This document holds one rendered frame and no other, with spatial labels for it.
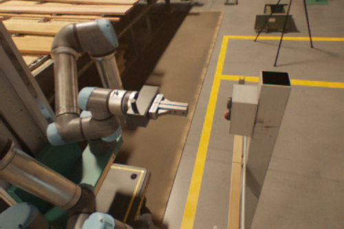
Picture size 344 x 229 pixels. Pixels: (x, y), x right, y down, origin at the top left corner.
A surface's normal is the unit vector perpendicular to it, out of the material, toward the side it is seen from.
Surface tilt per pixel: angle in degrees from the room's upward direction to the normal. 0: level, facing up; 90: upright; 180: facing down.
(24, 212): 8
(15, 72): 90
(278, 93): 90
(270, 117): 90
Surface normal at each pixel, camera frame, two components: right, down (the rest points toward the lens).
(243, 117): -0.26, 0.62
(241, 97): -0.08, -0.78
